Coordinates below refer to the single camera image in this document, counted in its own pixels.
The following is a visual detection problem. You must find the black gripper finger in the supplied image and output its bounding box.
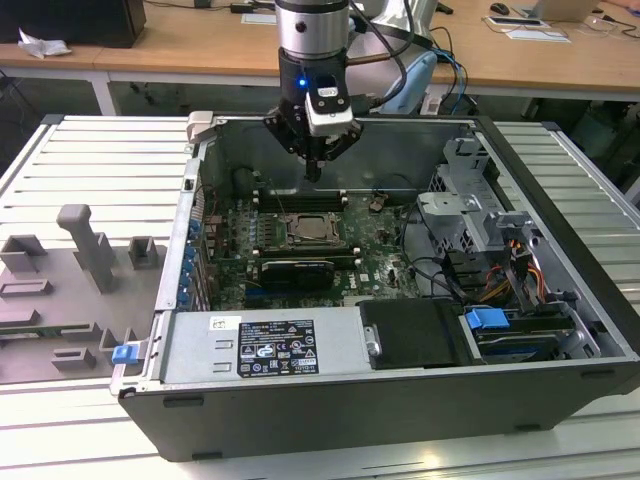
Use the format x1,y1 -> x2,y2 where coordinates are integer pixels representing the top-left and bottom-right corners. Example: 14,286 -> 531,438
314,126 -> 363,183
263,112 -> 316,183

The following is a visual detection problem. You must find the metal socket cover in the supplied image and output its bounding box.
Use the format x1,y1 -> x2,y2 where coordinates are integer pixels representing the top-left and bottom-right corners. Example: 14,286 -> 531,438
285,213 -> 347,246

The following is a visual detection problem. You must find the silver CPU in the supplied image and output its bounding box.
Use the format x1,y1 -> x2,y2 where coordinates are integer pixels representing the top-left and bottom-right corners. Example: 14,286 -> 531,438
293,217 -> 334,239

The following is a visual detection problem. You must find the CPU socket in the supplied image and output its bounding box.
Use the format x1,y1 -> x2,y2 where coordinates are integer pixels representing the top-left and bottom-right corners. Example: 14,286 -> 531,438
282,212 -> 351,249

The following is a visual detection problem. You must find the grey case latch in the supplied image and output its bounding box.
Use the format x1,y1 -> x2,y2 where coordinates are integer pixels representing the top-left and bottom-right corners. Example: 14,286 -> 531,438
185,110 -> 224,146

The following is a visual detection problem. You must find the wooden desk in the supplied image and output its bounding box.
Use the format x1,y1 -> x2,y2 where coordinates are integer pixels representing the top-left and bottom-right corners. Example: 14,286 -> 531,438
0,0 -> 640,101

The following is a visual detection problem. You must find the green motherboard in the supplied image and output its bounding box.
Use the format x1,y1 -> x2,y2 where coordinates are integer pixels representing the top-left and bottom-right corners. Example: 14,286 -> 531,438
199,192 -> 436,309

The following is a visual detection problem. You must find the metal drive cage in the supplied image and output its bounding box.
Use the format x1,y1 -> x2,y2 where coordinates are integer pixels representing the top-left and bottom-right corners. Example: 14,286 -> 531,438
414,137 -> 539,256

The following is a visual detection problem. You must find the black graphics card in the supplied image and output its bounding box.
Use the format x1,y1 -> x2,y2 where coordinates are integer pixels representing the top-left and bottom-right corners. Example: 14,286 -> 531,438
259,258 -> 335,292

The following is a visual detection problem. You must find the black plastic shroud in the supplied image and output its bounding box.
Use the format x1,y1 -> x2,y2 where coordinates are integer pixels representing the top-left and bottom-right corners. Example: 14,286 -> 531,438
359,298 -> 474,371

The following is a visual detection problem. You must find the white flat device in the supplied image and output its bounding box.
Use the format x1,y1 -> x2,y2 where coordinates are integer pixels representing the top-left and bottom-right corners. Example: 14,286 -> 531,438
487,14 -> 551,29

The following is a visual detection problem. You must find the black computer box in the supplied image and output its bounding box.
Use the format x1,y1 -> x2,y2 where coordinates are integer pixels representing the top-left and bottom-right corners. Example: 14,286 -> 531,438
0,0 -> 147,49

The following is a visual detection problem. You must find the hard disk in blue carrier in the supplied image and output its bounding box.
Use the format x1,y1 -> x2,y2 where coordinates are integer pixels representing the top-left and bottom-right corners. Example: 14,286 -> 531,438
459,307 -> 576,364

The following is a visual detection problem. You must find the silver power supply unit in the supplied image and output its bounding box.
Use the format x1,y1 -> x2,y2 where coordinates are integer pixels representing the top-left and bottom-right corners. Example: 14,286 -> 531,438
159,305 -> 374,386

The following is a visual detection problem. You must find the crumpled white paper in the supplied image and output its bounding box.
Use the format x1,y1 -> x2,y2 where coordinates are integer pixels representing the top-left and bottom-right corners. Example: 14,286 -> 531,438
17,27 -> 71,59

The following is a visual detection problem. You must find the silver laptop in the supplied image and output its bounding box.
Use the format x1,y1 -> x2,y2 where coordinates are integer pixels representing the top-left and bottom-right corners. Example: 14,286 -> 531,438
519,0 -> 601,22

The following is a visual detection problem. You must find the black open PC case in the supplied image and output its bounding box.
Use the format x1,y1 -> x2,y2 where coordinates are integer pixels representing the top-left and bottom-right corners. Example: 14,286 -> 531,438
108,110 -> 640,464

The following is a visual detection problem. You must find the grey parts rack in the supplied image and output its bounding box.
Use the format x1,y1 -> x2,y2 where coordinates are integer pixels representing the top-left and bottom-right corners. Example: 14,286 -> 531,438
0,202 -> 169,386

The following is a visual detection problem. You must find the green RAM stick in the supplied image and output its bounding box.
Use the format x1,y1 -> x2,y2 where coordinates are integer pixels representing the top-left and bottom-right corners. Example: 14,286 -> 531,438
0,325 -> 94,337

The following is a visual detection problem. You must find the blue cable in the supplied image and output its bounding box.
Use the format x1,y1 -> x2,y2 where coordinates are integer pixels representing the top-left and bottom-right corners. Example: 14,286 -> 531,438
439,49 -> 471,117

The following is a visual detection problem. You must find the coloured power wire bundle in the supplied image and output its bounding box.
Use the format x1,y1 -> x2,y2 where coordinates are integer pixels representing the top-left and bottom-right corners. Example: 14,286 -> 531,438
482,267 -> 544,304

